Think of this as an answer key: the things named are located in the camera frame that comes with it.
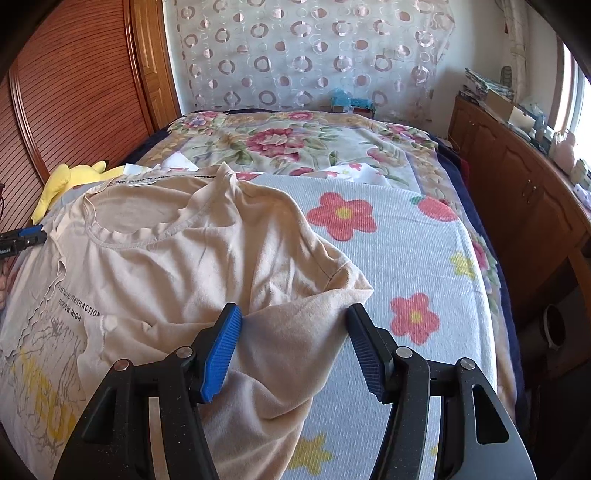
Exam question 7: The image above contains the blue bundle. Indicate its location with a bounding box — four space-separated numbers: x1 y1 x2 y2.
329 89 376 114

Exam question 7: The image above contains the yellow plush toy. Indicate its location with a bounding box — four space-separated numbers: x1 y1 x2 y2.
31 160 125 220

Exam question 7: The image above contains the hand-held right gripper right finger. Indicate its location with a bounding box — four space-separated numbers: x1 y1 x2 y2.
346 302 532 480

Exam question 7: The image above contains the beige printed t-shirt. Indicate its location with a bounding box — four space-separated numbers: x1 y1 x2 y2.
0 164 375 480

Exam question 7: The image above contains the wooden slatted wardrobe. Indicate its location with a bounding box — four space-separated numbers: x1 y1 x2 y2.
0 0 182 227

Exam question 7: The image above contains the light blue flower blanket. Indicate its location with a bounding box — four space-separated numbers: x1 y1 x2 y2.
233 172 498 480

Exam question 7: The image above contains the cardboard box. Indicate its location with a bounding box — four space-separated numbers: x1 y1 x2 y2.
484 90 537 131

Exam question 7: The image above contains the sheer circle-pattern curtain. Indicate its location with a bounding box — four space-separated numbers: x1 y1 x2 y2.
177 0 456 123

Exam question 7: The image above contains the stack of folded cloth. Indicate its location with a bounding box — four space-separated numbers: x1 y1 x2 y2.
463 67 515 101

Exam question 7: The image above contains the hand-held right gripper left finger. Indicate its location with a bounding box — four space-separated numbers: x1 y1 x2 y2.
69 302 243 480

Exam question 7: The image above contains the floral quilt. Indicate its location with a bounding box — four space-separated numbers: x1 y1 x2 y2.
134 110 527 416

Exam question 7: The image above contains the window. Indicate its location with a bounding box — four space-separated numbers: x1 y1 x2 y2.
554 37 591 155

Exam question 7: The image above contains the wooden sideboard cabinet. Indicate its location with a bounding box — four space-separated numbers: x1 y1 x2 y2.
447 95 591 324

